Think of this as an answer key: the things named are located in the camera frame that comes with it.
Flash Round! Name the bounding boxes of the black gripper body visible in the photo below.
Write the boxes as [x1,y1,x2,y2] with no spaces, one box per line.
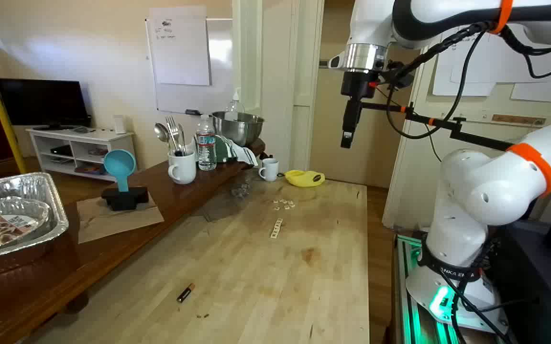
[341,73,377,149]

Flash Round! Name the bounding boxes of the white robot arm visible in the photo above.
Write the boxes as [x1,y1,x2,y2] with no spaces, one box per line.
[331,0,551,334]

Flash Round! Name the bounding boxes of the row of letter tiles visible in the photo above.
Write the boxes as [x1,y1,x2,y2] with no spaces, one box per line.
[270,218,283,239]

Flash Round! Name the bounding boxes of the yellow plastic bowl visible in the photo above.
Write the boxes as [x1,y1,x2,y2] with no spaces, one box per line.
[285,170,326,189]

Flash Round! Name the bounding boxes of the white mug on table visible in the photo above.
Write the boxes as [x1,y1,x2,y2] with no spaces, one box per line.
[259,159,280,182]

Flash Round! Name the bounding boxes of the steel mixing bowl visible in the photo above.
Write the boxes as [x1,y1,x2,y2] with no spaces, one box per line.
[211,111,264,145]

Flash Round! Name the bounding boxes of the clear soap dispenser bottle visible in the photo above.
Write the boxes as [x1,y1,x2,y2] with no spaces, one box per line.
[224,92,239,120]

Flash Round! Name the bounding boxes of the striped green white towel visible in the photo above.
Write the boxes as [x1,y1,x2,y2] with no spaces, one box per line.
[216,134,259,166]

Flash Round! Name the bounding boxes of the clear water bottle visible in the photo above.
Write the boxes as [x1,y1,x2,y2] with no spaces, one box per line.
[195,117,216,170]

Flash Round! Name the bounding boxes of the white mug with utensils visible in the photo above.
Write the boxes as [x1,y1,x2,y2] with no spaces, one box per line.
[169,153,197,185]

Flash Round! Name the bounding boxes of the blue plastic scoop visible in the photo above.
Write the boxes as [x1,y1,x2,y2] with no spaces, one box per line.
[104,149,136,193]

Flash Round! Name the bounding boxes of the black scoop stand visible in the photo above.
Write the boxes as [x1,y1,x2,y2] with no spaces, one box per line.
[102,187,150,210]

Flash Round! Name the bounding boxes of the black marker pen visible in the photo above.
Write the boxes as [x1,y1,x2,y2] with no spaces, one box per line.
[176,283,195,304]

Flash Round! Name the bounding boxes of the brown cardboard sheet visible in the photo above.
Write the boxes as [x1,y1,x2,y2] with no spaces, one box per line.
[77,197,165,243]

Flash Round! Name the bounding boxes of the white tv shelf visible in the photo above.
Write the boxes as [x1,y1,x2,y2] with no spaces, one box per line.
[29,130,134,182]

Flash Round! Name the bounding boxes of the black television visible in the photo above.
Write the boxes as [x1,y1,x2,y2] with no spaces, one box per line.
[0,78,90,126]

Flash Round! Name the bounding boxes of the aluminium foil tray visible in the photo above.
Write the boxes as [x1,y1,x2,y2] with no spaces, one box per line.
[0,172,69,256]

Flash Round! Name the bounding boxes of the dark wooden side table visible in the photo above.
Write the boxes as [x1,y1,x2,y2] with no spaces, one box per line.
[0,161,247,344]

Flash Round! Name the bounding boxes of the black camera mount rod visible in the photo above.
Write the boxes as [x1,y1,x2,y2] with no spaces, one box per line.
[362,103,513,151]

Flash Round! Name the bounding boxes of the white paper on wall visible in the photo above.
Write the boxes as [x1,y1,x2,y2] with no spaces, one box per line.
[150,6,211,86]

